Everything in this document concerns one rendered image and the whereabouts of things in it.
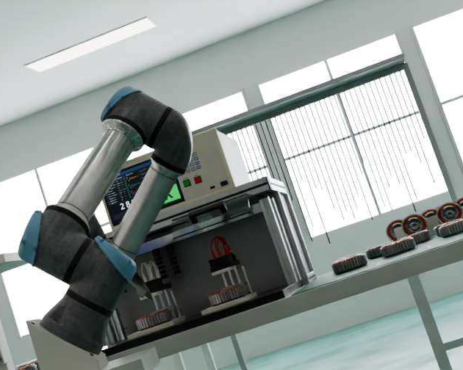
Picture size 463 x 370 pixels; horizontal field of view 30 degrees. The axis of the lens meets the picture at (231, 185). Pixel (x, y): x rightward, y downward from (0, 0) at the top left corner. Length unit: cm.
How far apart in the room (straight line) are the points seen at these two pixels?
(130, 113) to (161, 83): 731
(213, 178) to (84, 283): 94
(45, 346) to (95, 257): 22
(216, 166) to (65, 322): 101
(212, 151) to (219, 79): 653
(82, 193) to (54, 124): 777
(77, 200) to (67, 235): 10
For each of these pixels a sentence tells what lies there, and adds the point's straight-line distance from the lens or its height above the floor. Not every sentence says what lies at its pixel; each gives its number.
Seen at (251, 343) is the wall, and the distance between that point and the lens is 918.
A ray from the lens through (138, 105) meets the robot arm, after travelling 215.
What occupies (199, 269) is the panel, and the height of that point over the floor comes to 91.
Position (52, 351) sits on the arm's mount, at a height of 82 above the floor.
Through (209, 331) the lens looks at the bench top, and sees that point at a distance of 238.
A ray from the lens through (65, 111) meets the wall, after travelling 975.
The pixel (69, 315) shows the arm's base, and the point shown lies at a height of 88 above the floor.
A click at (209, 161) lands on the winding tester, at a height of 122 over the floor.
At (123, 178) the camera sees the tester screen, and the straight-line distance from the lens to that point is 284.
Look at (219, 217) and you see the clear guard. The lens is 248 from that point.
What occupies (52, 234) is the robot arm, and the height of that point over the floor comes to 106.
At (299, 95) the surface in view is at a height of 190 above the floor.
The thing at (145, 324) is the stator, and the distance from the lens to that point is 264.
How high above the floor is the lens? 84
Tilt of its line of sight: 6 degrees up
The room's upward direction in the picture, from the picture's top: 19 degrees counter-clockwise
